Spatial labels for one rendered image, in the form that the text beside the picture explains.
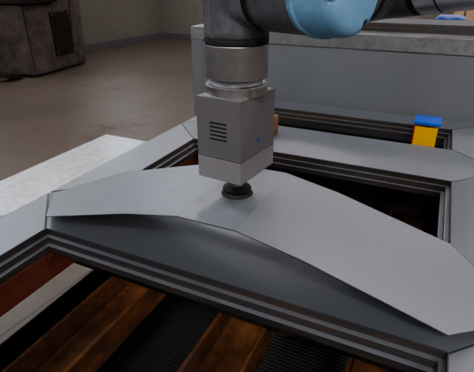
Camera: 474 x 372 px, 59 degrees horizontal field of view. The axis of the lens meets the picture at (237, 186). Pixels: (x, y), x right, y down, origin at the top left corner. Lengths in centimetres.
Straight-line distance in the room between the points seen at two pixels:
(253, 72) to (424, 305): 31
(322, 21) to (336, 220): 27
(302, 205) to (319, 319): 15
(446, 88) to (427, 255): 78
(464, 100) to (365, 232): 80
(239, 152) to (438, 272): 28
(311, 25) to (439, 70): 91
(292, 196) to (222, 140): 14
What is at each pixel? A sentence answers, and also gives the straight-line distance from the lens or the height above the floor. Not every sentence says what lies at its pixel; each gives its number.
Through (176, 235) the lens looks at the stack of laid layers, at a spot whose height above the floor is 85.
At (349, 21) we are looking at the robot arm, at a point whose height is 115.
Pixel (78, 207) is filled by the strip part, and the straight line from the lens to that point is 68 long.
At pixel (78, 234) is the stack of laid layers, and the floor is 85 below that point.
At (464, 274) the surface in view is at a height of 86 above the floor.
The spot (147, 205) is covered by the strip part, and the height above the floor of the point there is 91.
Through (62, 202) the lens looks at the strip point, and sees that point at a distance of 73.
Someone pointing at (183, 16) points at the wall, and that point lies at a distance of 987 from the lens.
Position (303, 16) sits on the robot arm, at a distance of 40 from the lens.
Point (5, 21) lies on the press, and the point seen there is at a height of 71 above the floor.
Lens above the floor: 119
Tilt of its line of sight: 26 degrees down
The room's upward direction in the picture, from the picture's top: straight up
